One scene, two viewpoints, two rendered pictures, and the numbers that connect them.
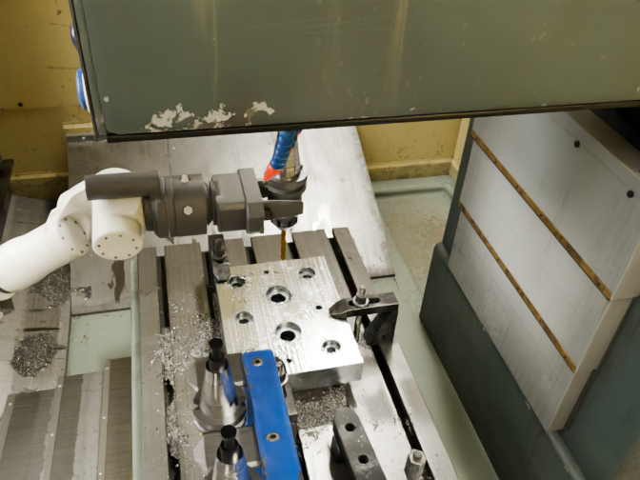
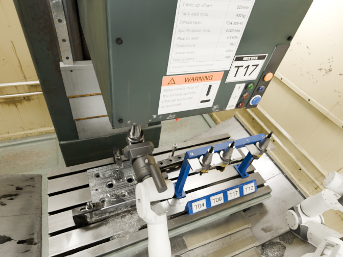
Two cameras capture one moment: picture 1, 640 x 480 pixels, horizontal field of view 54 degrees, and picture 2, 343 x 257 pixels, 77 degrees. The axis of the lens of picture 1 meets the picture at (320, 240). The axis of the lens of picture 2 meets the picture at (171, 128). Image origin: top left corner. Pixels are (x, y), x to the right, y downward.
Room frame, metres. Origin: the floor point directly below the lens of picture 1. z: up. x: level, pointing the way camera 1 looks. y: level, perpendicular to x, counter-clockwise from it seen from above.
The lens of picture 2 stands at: (0.78, 0.65, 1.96)
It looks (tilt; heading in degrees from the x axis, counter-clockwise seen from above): 44 degrees down; 255
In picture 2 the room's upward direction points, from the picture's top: 12 degrees clockwise
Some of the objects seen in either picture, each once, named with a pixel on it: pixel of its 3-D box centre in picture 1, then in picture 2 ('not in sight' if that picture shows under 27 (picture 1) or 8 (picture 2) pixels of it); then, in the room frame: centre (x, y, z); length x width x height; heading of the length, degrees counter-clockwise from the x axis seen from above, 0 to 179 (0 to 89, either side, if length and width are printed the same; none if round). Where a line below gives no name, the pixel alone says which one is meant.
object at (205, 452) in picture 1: (226, 450); (216, 159); (0.39, 0.09, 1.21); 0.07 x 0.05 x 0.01; 106
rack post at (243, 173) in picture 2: not in sight; (250, 156); (0.09, -0.06, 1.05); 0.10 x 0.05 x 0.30; 106
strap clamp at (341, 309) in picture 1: (362, 314); (117, 159); (0.85, -0.09, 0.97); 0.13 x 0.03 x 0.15; 106
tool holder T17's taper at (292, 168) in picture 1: (286, 150); (136, 126); (0.76, 0.06, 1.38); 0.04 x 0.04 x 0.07
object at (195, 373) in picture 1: (215, 372); (195, 164); (0.50, 0.12, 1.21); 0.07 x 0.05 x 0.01; 106
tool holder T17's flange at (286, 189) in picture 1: (285, 178); (135, 134); (0.76, 0.06, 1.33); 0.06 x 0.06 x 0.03
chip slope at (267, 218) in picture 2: not in sight; (223, 176); (0.14, -0.12, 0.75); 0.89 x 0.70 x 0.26; 106
